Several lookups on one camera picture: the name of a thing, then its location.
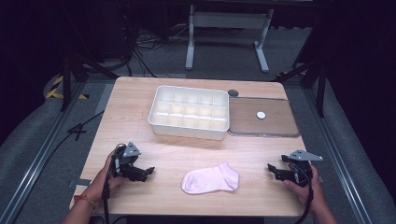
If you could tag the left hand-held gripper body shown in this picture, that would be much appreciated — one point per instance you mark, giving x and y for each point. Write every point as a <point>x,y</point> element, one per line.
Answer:
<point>129,163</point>

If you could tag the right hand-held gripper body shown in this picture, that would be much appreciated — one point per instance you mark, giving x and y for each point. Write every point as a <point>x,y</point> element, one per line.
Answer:
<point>302,155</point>

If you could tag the pink sock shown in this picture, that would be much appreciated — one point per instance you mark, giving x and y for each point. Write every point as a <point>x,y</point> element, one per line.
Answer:
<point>209,182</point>

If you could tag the person's left hand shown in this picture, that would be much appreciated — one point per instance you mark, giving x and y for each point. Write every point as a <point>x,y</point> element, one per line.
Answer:
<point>104,183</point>

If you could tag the person's right hand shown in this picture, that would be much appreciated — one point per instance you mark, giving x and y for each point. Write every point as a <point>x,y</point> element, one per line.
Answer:
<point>316,194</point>

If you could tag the grey tape piece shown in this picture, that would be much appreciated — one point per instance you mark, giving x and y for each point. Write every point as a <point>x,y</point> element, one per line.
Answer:
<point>320,179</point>
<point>79,182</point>

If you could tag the wooden box lid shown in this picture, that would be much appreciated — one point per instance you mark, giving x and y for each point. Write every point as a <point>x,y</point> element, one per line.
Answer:
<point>274,124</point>

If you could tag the white round lid knob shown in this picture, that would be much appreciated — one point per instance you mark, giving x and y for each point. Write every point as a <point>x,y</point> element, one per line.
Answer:
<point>261,115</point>

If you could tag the black metal stand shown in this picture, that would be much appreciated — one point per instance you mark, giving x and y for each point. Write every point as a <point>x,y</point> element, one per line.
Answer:
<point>320,90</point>
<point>66,84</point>

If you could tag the grey floor tape strip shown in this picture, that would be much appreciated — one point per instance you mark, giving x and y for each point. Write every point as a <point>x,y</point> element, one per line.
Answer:
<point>104,99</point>

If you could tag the white divided storage box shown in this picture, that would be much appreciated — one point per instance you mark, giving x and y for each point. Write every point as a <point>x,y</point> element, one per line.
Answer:
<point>188,113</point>

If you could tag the black round table grommet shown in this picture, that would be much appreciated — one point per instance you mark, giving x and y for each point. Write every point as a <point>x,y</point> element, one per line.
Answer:
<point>233,92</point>

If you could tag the aluminium floor rail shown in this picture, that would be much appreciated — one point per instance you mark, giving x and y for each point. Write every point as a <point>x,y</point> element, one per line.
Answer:
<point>40,158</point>
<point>336,155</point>

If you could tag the white metal stand frame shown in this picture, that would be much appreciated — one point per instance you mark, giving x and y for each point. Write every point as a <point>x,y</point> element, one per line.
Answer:
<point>229,20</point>

